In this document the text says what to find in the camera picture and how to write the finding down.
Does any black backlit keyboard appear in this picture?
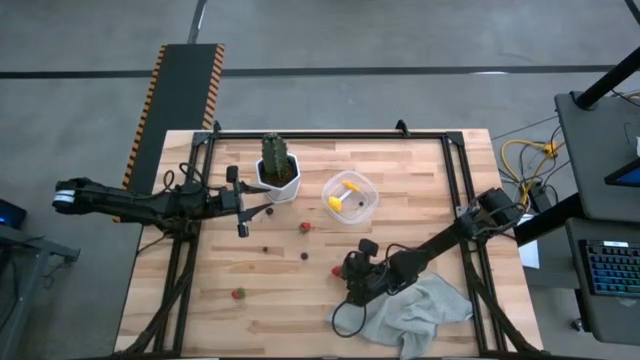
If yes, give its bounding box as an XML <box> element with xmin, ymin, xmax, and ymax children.
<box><xmin>578</xmin><ymin>238</ymin><xmax>640</xmax><ymax>297</ymax></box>

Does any black device blue light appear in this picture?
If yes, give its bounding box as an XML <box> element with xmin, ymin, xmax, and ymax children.
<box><xmin>0</xmin><ymin>198</ymin><xmax>29</xmax><ymax>230</ymax></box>

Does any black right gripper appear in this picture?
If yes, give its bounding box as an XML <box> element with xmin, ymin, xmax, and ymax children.
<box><xmin>341</xmin><ymin>238</ymin><xmax>401</xmax><ymax>307</ymax></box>

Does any grey metal stand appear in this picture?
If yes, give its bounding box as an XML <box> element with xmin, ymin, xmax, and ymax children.
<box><xmin>0</xmin><ymin>222</ymin><xmax>81</xmax><ymax>360</ymax></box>

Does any black tablet blue screen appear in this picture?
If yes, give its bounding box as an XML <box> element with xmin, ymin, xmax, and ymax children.
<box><xmin>603</xmin><ymin>158</ymin><xmax>640</xmax><ymax>189</ymax></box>

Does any white hexagonal plant pot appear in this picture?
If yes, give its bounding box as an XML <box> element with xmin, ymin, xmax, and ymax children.
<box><xmin>255</xmin><ymin>152</ymin><xmax>302</xmax><ymax>204</ymax></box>

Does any yellow cable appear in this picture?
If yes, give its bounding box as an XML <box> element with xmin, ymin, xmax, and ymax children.
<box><xmin>500</xmin><ymin>138</ymin><xmax>564</xmax><ymax>201</ymax></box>

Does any black hazard-striped floor mat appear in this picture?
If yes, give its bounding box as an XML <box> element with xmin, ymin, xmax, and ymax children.
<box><xmin>112</xmin><ymin>43</ymin><xmax>226</xmax><ymax>224</ymax></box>

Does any clear plastic tupperware container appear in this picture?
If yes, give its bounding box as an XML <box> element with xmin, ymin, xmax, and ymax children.
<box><xmin>320</xmin><ymin>169</ymin><xmax>380</xmax><ymax>226</ymax></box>

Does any black power adapter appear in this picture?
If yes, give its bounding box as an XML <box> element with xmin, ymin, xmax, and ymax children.
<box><xmin>529</xmin><ymin>182</ymin><xmax>551</xmax><ymax>214</ymax></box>

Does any grey desk with tablet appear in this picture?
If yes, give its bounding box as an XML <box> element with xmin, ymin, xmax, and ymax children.
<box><xmin>553</xmin><ymin>91</ymin><xmax>640</xmax><ymax>224</ymax></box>

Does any black desk post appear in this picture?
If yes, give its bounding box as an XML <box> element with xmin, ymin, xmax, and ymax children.
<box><xmin>573</xmin><ymin>46</ymin><xmax>640</xmax><ymax>110</ymax></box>

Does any black aluminium table frame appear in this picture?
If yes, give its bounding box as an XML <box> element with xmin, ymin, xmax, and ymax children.
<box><xmin>117</xmin><ymin>119</ymin><xmax>544</xmax><ymax>359</ymax></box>

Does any green cactus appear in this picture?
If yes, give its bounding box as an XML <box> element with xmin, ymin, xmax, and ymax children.
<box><xmin>260</xmin><ymin>131</ymin><xmax>291</xmax><ymax>176</ymax></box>

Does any grey desk with keyboard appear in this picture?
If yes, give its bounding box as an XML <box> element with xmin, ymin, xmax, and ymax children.
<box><xmin>564</xmin><ymin>217</ymin><xmax>640</xmax><ymax>347</ymax></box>

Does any black desk beam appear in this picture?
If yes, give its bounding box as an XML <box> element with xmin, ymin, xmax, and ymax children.
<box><xmin>513</xmin><ymin>192</ymin><xmax>586</xmax><ymax>247</ymax></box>

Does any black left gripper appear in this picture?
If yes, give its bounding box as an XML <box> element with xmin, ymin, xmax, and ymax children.
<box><xmin>204</xmin><ymin>165</ymin><xmax>275</xmax><ymax>239</ymax></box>

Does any grey waffle cloth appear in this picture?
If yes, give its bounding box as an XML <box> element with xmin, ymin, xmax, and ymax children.
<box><xmin>327</xmin><ymin>272</ymin><xmax>475</xmax><ymax>360</ymax></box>

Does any white paper sheet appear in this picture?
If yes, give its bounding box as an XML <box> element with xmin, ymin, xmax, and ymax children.
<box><xmin>517</xmin><ymin>239</ymin><xmax>541</xmax><ymax>270</ymax></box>

